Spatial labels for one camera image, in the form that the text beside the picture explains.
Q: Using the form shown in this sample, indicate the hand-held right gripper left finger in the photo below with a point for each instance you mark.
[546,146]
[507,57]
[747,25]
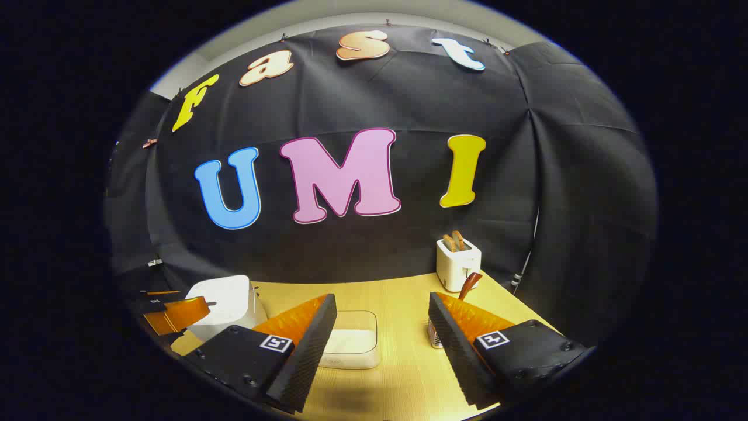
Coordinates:
[304,356]

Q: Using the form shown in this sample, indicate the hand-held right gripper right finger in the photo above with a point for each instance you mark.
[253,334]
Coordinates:
[459,351]

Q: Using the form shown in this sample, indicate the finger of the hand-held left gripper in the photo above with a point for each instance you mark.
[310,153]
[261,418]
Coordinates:
[156,300]
[175,316]

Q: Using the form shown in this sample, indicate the white rice cooker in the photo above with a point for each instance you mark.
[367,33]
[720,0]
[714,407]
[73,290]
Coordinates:
[225,304]

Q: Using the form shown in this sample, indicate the white rice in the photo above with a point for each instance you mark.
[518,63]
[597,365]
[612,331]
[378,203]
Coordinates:
[353,341]

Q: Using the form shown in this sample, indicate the brown wooden spoon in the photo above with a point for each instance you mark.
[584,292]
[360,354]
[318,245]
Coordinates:
[469,285]

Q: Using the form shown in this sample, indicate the clear plastic container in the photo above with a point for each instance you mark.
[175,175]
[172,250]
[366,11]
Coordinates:
[350,359]

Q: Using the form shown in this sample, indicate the white toaster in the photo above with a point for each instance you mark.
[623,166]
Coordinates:
[456,270]

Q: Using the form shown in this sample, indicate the black backdrop cloth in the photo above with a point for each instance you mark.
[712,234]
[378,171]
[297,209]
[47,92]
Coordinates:
[362,257]

